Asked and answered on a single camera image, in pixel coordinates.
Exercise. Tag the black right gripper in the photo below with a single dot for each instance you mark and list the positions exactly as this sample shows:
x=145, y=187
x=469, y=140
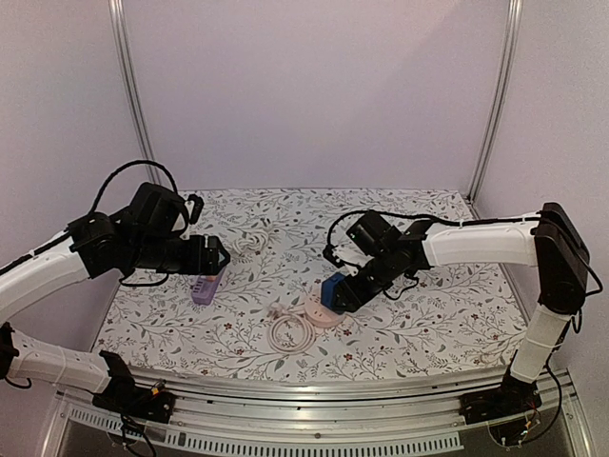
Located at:
x=357, y=288

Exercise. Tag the floral table cloth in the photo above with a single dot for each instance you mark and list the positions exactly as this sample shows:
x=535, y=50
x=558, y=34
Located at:
x=457, y=318

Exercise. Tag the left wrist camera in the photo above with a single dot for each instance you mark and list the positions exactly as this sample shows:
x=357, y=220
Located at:
x=194, y=205

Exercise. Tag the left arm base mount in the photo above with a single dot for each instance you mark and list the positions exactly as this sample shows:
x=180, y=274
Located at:
x=122, y=395

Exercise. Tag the purple power strip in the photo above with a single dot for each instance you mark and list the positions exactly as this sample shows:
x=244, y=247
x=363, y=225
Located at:
x=204, y=289

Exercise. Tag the dark blue cube socket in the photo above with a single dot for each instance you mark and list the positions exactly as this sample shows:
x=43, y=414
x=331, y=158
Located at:
x=328, y=286

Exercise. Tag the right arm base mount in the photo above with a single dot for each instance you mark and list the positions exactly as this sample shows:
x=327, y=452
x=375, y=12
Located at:
x=511, y=397

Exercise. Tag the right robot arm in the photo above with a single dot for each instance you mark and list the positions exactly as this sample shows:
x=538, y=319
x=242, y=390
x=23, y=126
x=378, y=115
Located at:
x=545, y=240

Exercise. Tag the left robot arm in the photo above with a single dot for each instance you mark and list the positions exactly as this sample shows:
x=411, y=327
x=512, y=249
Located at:
x=153, y=232

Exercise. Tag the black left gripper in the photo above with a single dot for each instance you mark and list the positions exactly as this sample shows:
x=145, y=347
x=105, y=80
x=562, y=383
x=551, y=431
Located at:
x=196, y=265

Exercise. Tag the pink round power socket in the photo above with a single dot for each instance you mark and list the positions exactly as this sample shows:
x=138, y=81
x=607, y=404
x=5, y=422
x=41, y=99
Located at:
x=320, y=316

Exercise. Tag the aluminium front rail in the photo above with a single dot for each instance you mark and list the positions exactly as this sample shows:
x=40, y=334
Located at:
x=402, y=417

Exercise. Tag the left aluminium frame post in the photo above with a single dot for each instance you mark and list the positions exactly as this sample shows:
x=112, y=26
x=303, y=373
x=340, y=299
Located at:
x=118, y=22

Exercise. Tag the right aluminium frame post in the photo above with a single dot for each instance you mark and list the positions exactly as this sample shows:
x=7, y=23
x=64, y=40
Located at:
x=507, y=59

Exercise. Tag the aluminium frame post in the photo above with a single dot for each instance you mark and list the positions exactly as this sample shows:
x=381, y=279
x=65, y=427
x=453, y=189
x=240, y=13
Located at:
x=118, y=22
x=507, y=59

